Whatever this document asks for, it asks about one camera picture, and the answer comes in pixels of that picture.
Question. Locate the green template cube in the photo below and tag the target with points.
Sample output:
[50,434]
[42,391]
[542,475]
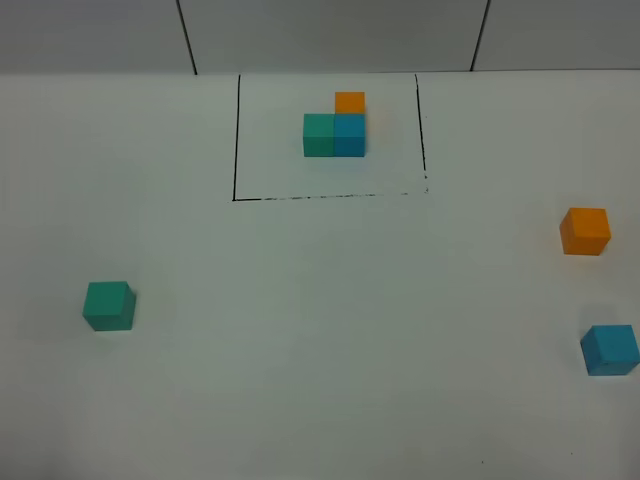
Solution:
[318,135]

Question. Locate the blue template cube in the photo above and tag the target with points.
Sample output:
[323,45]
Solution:
[350,135]

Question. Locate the orange template cube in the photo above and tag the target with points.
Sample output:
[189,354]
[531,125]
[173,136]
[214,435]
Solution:
[350,102]

